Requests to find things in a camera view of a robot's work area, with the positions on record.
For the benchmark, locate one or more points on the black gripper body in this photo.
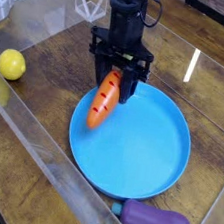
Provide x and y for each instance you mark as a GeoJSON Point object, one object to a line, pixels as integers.
{"type": "Point", "coordinates": [122, 41]}

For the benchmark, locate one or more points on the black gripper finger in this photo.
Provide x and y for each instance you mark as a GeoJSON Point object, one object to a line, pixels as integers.
{"type": "Point", "coordinates": [102, 67]}
{"type": "Point", "coordinates": [128, 84]}

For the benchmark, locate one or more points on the orange toy carrot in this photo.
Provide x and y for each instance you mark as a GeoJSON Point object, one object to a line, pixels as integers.
{"type": "Point", "coordinates": [105, 100]}

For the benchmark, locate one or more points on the round blue tray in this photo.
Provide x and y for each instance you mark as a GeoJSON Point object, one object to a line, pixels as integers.
{"type": "Point", "coordinates": [141, 149]}

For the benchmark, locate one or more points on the yellow toy lemon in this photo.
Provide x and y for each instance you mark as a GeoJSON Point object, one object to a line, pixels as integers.
{"type": "Point", "coordinates": [12, 64]}

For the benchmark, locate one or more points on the purple toy eggplant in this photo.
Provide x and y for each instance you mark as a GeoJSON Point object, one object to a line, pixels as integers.
{"type": "Point", "coordinates": [134, 212]}

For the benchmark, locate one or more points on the clear acrylic barrier wall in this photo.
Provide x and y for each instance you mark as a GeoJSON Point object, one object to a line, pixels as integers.
{"type": "Point", "coordinates": [39, 180]}

